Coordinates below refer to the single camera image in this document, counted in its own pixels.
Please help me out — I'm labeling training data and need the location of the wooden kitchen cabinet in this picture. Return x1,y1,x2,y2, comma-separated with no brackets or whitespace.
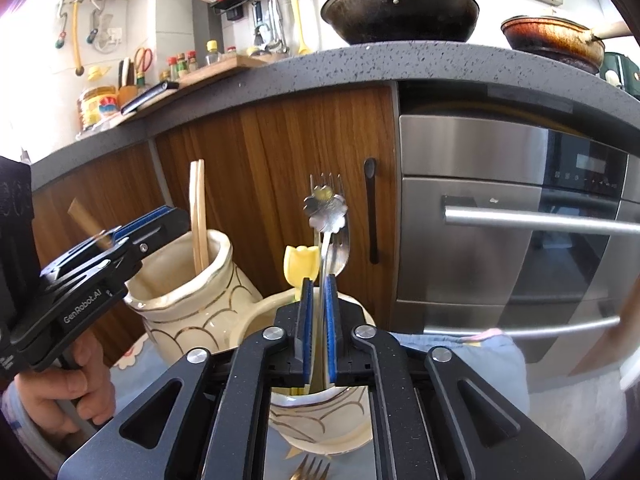
154,85,401,333
30,142,168,366

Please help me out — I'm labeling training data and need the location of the bamboo chopstick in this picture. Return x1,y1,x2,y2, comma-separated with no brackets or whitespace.
67,197,113,251
189,161,203,273
196,159,210,271

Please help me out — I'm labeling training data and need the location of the yellow gas hose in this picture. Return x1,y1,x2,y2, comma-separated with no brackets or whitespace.
72,0,85,76

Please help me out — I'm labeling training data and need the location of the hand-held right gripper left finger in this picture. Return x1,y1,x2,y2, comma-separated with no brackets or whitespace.
57,280,315,480

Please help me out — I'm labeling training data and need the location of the yellow spatula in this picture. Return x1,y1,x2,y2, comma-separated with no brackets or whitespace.
288,0,312,56

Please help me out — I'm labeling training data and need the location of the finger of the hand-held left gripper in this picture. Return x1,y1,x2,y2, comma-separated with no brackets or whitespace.
39,235,133,307
112,205,192,262

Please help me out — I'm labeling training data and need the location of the silver fork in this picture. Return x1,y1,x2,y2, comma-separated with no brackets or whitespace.
309,173,345,198
327,230,351,286

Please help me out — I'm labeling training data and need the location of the yellow tulip handled utensil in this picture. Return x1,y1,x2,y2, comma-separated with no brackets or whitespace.
283,245,321,306

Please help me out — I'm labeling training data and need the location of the black cabinet handle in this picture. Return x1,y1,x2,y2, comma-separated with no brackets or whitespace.
363,157,379,265

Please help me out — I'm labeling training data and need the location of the blue cartoon printed cloth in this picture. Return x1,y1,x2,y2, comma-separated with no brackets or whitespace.
107,327,531,480

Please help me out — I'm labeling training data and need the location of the stainless steel oven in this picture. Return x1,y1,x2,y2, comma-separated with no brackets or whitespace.
390,112,640,376

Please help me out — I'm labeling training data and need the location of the grey speckled countertop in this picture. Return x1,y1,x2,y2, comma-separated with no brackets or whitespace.
30,42,640,181

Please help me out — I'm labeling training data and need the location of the yellow printed tub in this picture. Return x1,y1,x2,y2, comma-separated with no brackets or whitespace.
77,85,118,131

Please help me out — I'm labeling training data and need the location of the flower-shaped silver spoon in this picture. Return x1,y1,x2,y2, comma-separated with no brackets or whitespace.
303,185,348,286

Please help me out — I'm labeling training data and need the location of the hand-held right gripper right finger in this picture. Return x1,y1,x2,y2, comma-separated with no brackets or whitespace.
324,275,586,480

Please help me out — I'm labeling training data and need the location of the wooden cutting board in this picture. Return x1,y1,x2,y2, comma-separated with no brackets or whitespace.
120,55,276,116

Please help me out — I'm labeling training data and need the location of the white wall socket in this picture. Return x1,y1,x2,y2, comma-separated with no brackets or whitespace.
95,27,123,53

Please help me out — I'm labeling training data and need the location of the green kitchen appliance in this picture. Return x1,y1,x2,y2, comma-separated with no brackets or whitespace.
600,50,640,96

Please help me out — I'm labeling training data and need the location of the gold fork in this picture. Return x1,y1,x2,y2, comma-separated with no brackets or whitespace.
290,454,332,480

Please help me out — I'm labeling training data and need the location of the black wok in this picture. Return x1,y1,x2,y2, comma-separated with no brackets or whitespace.
320,0,481,46

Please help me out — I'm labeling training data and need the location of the hanging metal utensil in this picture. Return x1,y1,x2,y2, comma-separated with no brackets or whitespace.
267,0,291,53
252,2,273,48

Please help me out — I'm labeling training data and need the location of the copper frying pan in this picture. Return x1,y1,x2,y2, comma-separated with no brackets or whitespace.
501,15,631,75

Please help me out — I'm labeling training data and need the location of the knife block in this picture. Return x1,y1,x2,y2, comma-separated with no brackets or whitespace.
117,57,138,106

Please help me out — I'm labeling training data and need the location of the person's left hand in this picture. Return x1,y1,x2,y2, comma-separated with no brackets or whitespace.
15,332,117,436

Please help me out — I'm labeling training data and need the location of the white floral ceramic utensil holder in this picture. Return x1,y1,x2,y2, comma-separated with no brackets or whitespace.
123,229,381,456

